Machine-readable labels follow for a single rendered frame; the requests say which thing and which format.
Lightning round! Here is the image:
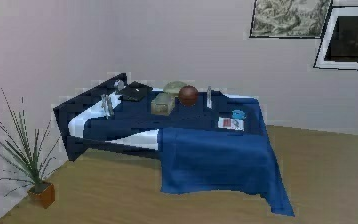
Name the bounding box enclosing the brown basketball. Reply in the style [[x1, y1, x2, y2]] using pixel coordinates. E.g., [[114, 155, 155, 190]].
[[178, 85, 200, 107]]

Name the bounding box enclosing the small blue alarm clock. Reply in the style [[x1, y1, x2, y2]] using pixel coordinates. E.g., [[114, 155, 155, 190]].
[[231, 109, 247, 121]]

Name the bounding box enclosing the olive green box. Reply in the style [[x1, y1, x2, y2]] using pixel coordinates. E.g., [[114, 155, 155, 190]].
[[150, 92, 176, 117]]

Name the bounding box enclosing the pale green round cushion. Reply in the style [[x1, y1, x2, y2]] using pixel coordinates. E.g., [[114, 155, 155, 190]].
[[162, 80, 188, 96]]

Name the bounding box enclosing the grey slim bottle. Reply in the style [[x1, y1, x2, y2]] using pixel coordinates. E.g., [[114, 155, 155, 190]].
[[206, 85, 213, 110]]

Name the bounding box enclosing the black laptop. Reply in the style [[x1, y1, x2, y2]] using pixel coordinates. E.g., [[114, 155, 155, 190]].
[[118, 80, 154, 103]]

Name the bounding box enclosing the white and red book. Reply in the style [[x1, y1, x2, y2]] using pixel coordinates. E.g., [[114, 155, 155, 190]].
[[217, 116, 245, 131]]

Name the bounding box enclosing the blue bed blanket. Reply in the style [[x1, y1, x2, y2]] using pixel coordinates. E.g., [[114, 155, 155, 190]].
[[83, 89, 295, 218]]

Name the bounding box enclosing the grey metal statuette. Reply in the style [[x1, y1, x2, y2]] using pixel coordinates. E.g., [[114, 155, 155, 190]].
[[100, 93, 115, 118]]

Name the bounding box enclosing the dark blue bed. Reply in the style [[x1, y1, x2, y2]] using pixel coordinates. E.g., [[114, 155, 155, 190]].
[[52, 72, 267, 162]]

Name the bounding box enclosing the green house plant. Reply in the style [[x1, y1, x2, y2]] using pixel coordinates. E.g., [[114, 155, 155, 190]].
[[0, 87, 62, 197]]

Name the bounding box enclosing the brown plant pot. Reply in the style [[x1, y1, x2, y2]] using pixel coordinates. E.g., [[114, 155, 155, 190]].
[[27, 181, 56, 210]]

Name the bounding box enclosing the white framed window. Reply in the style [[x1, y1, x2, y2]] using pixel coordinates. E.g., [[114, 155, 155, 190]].
[[313, 5, 358, 71]]

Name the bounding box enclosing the grey framed wall picture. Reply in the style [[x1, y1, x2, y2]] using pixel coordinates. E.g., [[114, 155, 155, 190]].
[[249, 0, 333, 39]]

